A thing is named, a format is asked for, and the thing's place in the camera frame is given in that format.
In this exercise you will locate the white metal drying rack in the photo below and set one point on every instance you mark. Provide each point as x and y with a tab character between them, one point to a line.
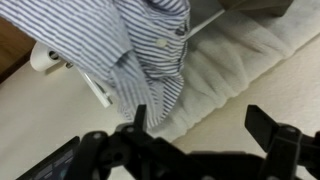
100	95

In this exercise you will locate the light grey towel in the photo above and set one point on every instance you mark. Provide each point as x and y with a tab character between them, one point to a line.
216	66

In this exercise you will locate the white toilet paper roll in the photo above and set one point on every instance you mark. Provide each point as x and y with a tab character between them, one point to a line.
38	58

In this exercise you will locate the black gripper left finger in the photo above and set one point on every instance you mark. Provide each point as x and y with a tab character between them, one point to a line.
140	116

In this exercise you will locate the blue white striped shirt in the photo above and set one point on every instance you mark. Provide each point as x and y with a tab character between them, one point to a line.
100	33

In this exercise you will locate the dark illustrated wall poster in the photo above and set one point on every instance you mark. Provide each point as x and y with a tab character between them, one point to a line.
53	163

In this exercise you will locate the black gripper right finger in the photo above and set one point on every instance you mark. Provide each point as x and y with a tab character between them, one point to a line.
260	123

